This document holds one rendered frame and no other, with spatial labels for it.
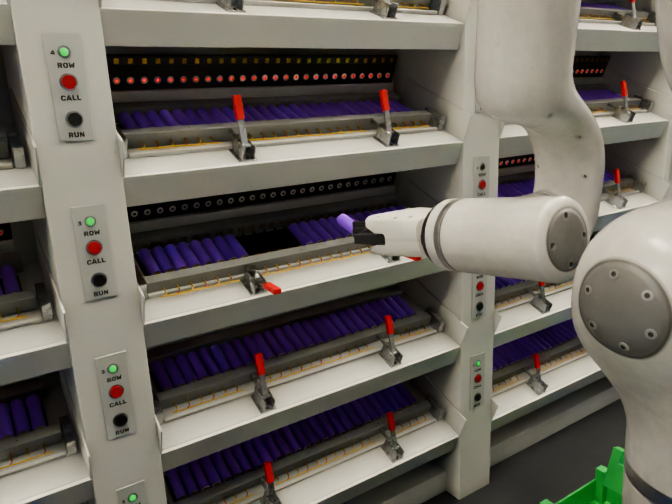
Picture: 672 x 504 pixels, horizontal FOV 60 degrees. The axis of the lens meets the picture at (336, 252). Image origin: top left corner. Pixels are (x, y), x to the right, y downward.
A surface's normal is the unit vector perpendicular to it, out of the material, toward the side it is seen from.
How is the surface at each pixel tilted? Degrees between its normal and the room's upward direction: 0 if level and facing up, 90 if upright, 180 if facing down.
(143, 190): 112
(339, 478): 22
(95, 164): 90
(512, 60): 97
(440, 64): 90
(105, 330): 90
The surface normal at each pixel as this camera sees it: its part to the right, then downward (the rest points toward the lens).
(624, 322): -0.83, 0.32
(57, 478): 0.17, -0.82
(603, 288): -0.92, 0.04
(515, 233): -0.83, -0.12
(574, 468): -0.04, -0.97
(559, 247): 0.52, 0.07
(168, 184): 0.52, 0.55
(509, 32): -0.60, 0.33
